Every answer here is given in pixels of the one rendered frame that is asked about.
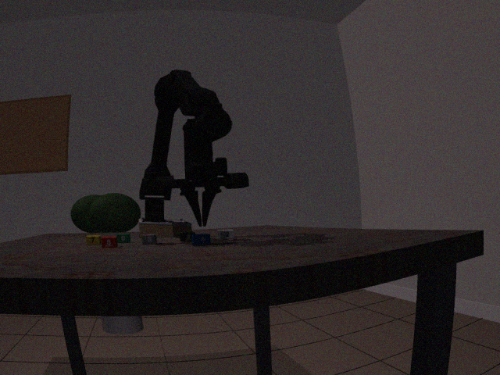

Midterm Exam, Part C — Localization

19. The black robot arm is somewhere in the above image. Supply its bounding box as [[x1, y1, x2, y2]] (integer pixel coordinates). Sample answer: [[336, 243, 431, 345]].
[[139, 70, 232, 222]]

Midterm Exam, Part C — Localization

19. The green block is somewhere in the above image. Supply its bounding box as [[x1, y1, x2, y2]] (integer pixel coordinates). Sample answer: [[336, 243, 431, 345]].
[[116, 234, 130, 243]]

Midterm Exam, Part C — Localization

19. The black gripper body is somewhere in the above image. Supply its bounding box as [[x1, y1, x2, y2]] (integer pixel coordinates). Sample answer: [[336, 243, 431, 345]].
[[153, 145, 249, 192]]

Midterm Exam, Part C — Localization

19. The red square block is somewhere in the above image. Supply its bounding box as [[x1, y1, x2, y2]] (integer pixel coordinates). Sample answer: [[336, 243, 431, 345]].
[[101, 237, 118, 248]]

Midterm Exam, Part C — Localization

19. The blue block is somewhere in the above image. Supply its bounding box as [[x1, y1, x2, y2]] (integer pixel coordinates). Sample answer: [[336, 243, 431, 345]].
[[191, 234, 211, 245]]

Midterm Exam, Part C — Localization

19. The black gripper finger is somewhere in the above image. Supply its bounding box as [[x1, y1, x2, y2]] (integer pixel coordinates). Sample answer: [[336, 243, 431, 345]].
[[180, 191, 202, 227], [202, 190, 221, 227]]

